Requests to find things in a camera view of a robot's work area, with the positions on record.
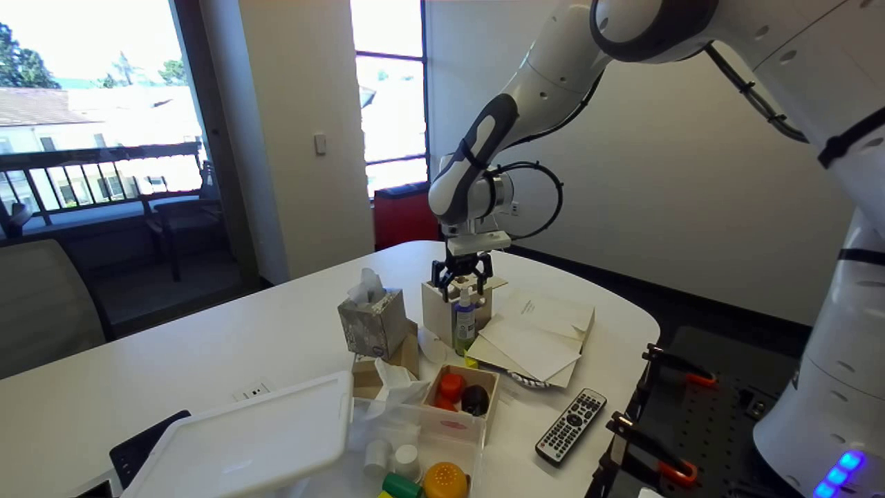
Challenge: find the white plastic bin lid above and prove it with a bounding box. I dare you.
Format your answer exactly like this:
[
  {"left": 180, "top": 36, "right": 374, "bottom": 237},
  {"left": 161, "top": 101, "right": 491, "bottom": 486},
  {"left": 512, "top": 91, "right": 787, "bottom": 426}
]
[{"left": 118, "top": 368, "right": 360, "bottom": 498}]

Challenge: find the clear plastic bin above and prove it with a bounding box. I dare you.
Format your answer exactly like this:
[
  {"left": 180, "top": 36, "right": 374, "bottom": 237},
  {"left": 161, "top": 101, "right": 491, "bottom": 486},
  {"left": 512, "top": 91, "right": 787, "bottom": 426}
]
[{"left": 345, "top": 401, "right": 486, "bottom": 498}]

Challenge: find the red bin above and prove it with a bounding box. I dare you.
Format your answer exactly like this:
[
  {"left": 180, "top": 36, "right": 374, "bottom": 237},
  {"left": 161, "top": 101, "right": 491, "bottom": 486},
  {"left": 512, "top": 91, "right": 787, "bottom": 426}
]
[{"left": 371, "top": 179, "right": 442, "bottom": 253}]

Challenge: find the dark balcony chair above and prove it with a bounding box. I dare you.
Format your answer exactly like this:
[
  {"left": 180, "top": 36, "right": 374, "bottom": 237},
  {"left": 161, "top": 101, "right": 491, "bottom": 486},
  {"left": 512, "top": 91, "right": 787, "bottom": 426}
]
[{"left": 135, "top": 185, "right": 226, "bottom": 285}]

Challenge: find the grey marbled tissue box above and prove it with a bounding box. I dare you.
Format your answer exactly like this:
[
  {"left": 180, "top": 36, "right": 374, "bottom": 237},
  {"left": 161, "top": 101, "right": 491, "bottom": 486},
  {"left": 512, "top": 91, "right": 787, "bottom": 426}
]
[{"left": 335, "top": 267, "right": 408, "bottom": 363}]

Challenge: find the white paper napkin stack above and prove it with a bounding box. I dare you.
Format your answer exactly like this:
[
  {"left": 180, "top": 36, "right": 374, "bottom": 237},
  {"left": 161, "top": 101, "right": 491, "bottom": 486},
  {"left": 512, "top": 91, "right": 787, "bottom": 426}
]
[{"left": 465, "top": 291, "right": 596, "bottom": 390}]

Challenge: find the black and white remote control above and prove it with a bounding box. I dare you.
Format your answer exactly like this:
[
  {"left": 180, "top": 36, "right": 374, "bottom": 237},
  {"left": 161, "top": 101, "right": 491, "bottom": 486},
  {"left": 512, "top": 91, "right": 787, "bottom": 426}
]
[{"left": 533, "top": 386, "right": 610, "bottom": 467}]

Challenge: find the dark window frame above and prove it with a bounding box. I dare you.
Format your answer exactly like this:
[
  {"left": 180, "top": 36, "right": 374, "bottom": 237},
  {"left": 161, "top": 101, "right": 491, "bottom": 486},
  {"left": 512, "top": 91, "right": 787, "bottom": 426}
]
[{"left": 349, "top": 0, "right": 435, "bottom": 202}]

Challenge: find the yellow perforated jar lid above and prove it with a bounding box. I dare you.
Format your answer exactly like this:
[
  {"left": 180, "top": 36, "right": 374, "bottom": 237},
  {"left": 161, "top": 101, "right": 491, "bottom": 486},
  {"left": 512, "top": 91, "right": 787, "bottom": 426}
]
[{"left": 419, "top": 460, "right": 472, "bottom": 498}]

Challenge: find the black perforated breadboard table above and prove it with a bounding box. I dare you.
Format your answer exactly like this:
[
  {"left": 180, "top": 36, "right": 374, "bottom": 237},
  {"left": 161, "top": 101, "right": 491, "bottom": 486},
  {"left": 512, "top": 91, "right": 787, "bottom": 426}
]
[{"left": 584, "top": 322, "right": 816, "bottom": 498}]

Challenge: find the clear bottle with blue label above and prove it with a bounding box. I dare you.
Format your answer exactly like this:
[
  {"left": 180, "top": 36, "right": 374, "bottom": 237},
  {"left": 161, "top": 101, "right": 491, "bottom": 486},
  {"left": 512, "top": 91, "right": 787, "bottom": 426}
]
[{"left": 448, "top": 273, "right": 483, "bottom": 356}]

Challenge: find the black clamp with orange tips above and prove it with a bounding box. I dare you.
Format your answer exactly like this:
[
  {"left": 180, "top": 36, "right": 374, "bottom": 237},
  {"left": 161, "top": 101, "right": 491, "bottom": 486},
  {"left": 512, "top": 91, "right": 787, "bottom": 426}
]
[
  {"left": 603, "top": 409, "right": 703, "bottom": 491},
  {"left": 638, "top": 341, "right": 721, "bottom": 390}
]

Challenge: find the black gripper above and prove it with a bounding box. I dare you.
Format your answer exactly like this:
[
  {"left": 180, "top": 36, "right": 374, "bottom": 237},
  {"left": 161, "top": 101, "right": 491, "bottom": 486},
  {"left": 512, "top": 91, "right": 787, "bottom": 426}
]
[{"left": 428, "top": 243, "right": 497, "bottom": 304}]

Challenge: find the dark balcony railing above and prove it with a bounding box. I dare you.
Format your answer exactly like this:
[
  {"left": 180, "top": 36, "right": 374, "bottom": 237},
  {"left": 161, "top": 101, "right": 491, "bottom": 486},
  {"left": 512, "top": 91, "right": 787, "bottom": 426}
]
[{"left": 0, "top": 139, "right": 208, "bottom": 226}]

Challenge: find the brown wooden block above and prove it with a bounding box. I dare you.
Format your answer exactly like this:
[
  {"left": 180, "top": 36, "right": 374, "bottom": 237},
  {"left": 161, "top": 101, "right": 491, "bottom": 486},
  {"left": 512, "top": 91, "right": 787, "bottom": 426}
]
[{"left": 385, "top": 319, "right": 426, "bottom": 379}]

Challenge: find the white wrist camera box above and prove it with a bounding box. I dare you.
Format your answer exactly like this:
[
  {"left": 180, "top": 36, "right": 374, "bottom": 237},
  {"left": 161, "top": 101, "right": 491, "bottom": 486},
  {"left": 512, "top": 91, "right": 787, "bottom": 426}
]
[{"left": 444, "top": 226, "right": 515, "bottom": 257}]

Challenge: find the wooden box with holes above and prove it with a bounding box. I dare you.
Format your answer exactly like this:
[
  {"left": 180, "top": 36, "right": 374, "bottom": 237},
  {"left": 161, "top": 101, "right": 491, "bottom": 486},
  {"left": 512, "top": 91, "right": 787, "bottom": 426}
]
[{"left": 419, "top": 272, "right": 512, "bottom": 352}]

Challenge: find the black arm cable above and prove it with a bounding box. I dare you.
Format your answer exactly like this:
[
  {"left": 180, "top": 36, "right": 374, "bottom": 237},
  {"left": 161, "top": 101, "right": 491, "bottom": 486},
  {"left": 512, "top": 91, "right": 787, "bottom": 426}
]
[{"left": 483, "top": 157, "right": 566, "bottom": 243}]

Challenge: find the green bottle cap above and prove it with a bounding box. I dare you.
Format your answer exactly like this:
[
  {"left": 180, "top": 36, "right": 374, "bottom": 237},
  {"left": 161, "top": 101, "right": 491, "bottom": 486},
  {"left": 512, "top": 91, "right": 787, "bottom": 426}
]
[{"left": 379, "top": 471, "right": 426, "bottom": 498}]

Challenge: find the small brown cardboard box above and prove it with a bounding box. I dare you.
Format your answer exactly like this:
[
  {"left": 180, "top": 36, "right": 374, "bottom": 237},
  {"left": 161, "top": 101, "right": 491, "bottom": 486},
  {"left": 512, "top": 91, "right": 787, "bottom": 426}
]
[{"left": 349, "top": 355, "right": 386, "bottom": 401}]

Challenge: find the white plastic cup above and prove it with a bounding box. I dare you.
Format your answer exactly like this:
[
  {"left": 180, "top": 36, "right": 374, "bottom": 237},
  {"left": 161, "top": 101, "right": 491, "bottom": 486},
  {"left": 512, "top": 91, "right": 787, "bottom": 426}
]
[{"left": 389, "top": 444, "right": 424, "bottom": 478}]

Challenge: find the small wooden tray box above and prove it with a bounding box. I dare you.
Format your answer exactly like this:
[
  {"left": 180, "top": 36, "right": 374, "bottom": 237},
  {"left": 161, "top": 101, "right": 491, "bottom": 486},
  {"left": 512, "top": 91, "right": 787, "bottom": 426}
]
[{"left": 419, "top": 363, "right": 502, "bottom": 444}]

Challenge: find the grey office chair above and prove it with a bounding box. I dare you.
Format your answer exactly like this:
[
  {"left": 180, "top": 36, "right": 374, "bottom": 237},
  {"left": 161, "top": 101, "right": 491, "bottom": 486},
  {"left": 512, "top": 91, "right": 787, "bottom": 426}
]
[{"left": 0, "top": 235, "right": 111, "bottom": 383}]

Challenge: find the black ball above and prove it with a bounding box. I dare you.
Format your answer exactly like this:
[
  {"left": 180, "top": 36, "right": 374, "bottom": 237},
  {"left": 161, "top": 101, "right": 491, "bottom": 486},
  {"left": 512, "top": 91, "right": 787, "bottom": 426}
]
[{"left": 460, "top": 383, "right": 491, "bottom": 417}]

